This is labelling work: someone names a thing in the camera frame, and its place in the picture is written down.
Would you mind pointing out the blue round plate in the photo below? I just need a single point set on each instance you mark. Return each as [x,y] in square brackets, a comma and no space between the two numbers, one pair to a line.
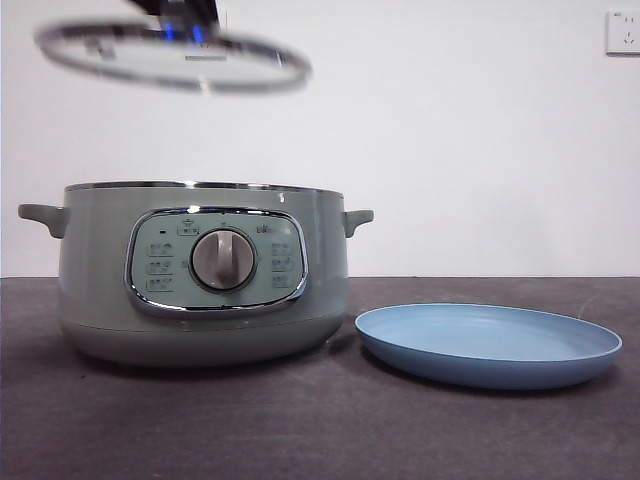
[480,340]

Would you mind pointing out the pale green electric steamer pot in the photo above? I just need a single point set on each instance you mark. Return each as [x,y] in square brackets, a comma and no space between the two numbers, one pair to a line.
[100,260]

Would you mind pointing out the white wall socket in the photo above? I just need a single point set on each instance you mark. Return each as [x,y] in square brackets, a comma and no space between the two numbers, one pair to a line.
[625,32]

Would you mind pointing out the glass lid with green knob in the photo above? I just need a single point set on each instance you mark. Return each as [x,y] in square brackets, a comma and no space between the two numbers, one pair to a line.
[150,56]

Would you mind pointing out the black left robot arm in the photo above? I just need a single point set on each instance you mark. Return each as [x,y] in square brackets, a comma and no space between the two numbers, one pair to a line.
[192,12]

